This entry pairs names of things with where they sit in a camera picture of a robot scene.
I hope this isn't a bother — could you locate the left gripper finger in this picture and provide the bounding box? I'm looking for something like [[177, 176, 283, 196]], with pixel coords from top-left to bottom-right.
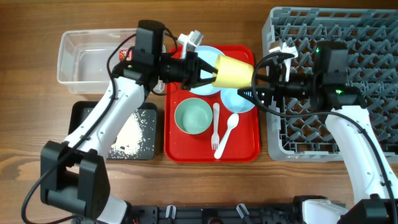
[[198, 58, 218, 74], [197, 77, 216, 87]]

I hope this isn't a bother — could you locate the light blue plate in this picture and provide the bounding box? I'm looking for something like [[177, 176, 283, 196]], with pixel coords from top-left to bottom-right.
[[186, 45, 226, 96]]

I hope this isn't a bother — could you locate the white plastic spoon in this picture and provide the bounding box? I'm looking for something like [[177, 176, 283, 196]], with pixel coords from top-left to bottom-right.
[[214, 113, 239, 159]]

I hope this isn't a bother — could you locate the light blue bowl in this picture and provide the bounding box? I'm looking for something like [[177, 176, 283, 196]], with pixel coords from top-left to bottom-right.
[[221, 88, 254, 113]]

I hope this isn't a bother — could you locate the grey dishwasher rack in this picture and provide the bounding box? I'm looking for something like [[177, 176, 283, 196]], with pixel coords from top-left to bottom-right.
[[262, 7, 397, 163]]

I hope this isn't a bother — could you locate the red snack wrapper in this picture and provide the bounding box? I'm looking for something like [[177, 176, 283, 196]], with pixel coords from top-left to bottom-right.
[[119, 50, 132, 61]]

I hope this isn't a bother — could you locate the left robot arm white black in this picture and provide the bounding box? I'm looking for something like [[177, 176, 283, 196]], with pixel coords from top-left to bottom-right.
[[35, 20, 217, 223]]

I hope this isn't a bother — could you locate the white plastic fork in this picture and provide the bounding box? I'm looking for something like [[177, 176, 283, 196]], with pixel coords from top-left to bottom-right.
[[211, 103, 220, 151]]

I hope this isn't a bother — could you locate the red serving tray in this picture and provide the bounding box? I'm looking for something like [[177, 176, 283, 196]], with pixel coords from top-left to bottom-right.
[[164, 44, 261, 164]]

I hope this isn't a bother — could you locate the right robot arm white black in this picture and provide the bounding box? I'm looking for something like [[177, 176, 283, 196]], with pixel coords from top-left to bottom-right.
[[238, 41, 397, 223]]

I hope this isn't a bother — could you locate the black tray bin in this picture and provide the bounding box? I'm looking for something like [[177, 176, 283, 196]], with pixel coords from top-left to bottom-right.
[[68, 100, 159, 161]]

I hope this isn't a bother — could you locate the clear plastic bin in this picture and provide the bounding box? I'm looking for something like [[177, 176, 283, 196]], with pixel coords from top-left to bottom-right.
[[57, 28, 167, 95]]

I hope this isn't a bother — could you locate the green bowl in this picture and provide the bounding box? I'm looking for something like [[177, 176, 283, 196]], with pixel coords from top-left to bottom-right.
[[174, 98, 213, 135]]

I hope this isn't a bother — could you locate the yellow plastic cup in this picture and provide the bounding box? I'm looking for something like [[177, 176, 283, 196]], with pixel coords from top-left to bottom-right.
[[212, 55, 254, 89]]

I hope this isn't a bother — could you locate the rice food waste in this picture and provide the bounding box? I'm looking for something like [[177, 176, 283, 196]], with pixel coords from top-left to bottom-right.
[[107, 108, 156, 158]]

